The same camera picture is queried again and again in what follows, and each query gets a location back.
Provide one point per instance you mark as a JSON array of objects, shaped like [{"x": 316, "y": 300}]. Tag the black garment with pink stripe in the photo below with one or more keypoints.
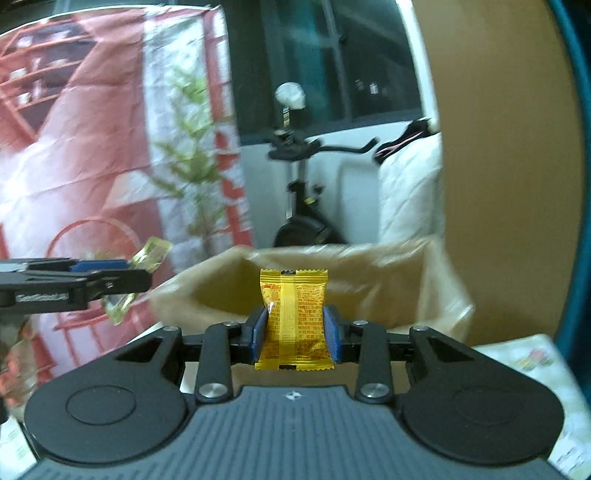
[{"x": 406, "y": 136}]

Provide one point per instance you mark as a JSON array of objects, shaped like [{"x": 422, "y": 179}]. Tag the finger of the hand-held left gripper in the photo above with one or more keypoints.
[
  {"x": 129, "y": 280},
  {"x": 99, "y": 266}
]

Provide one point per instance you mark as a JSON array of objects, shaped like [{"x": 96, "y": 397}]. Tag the pale yellow clear packet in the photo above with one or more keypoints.
[{"x": 152, "y": 251}]

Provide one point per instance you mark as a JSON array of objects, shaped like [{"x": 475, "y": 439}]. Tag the printed backdrop cloth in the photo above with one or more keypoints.
[{"x": 92, "y": 115}]

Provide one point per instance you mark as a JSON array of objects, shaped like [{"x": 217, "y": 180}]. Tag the dark window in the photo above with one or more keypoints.
[{"x": 323, "y": 60}]

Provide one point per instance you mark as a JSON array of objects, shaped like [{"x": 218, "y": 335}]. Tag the white plastic bag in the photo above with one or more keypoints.
[{"x": 290, "y": 94}]

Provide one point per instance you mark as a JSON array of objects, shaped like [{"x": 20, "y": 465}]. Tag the white quilted blanket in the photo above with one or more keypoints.
[{"x": 406, "y": 194}]

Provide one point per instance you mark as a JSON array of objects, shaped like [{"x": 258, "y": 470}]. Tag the black exercise bike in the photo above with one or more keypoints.
[{"x": 300, "y": 230}]

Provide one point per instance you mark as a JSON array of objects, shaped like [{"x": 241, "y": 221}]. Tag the teal curtain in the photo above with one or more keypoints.
[{"x": 581, "y": 184}]

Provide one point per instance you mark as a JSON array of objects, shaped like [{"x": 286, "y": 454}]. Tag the checkered tablecloth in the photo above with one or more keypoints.
[{"x": 545, "y": 369}]

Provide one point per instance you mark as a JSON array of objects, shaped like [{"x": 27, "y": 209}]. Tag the plastic-lined cardboard box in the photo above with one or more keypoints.
[{"x": 369, "y": 286}]

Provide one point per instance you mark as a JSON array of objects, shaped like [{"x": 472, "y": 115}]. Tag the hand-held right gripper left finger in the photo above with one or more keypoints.
[{"x": 258, "y": 332}]

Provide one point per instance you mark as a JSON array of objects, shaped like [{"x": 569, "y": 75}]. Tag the yellow snack packet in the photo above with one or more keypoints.
[{"x": 295, "y": 318}]

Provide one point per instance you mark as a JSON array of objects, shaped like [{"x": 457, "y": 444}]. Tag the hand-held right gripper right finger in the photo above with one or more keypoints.
[{"x": 332, "y": 334}]

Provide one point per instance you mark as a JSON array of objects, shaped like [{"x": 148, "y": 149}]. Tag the wooden panel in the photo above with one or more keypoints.
[{"x": 498, "y": 161}]

